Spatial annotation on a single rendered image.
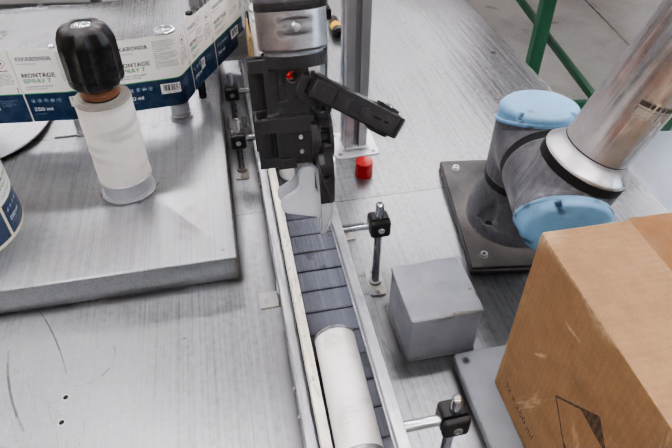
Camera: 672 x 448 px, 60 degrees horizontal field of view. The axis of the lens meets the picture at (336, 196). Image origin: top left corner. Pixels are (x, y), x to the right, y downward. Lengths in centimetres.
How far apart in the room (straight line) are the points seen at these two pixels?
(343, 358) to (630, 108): 43
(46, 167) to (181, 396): 54
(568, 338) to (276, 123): 36
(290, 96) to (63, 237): 51
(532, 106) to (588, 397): 44
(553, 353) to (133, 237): 64
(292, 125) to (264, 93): 5
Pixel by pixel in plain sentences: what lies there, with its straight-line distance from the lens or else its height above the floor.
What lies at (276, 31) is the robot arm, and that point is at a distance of 60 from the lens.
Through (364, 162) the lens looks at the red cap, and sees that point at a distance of 109.
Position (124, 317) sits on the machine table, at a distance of 93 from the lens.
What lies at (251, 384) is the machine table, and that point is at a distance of 82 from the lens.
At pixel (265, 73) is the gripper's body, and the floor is 123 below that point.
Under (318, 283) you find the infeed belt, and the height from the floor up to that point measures 88.
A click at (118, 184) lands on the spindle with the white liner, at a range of 101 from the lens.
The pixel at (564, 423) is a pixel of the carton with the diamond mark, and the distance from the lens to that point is 66.
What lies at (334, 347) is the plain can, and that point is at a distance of 72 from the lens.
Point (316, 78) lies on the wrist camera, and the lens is 62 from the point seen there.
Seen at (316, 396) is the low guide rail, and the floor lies 91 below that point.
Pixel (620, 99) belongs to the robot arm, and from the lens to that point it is 73.
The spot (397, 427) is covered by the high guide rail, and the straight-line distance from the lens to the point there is 64.
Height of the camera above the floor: 152
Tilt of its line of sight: 40 degrees down
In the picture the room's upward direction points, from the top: straight up
